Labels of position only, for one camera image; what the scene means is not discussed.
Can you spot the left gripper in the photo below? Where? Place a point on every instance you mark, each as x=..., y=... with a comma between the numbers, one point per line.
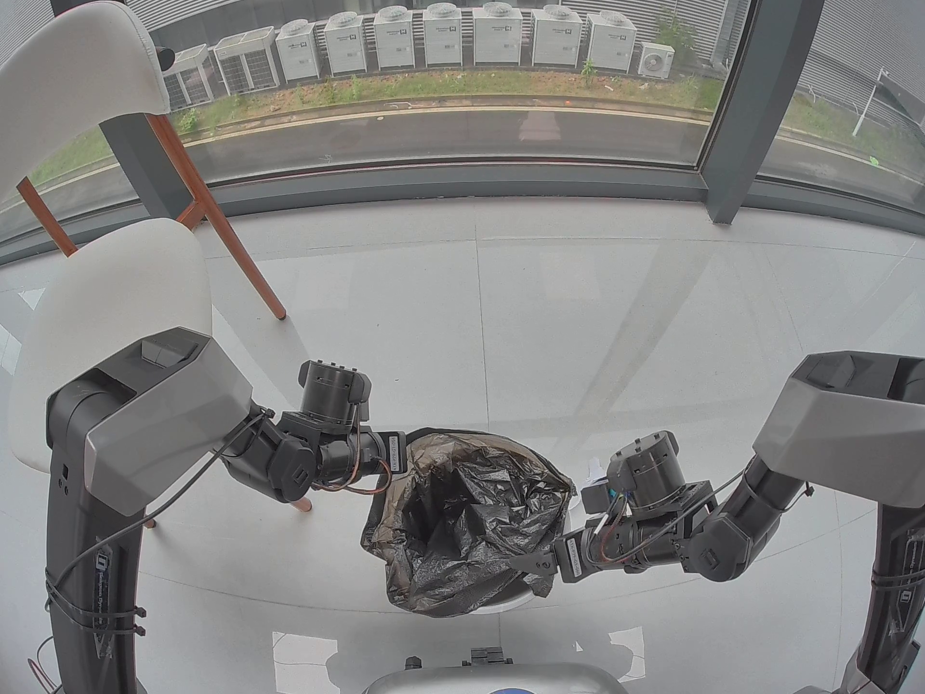
x=379, y=456

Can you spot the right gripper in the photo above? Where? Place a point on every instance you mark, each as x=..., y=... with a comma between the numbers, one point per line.
x=578, y=557

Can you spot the black plastic bag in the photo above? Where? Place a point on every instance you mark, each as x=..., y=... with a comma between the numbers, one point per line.
x=470, y=525

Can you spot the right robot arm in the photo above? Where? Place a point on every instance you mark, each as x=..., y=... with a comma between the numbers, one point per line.
x=831, y=423

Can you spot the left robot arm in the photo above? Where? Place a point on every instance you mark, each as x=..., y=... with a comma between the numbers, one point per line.
x=159, y=416

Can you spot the white trash bin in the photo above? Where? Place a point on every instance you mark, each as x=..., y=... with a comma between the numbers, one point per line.
x=517, y=597

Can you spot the crumpled white paper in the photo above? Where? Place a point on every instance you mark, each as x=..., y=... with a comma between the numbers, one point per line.
x=597, y=468

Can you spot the white chair with wooden legs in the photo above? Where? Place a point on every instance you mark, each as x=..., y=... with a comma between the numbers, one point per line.
x=108, y=293

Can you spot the window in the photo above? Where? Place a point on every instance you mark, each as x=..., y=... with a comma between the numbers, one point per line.
x=741, y=134

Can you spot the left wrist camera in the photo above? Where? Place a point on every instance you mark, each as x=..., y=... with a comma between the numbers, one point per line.
x=361, y=398

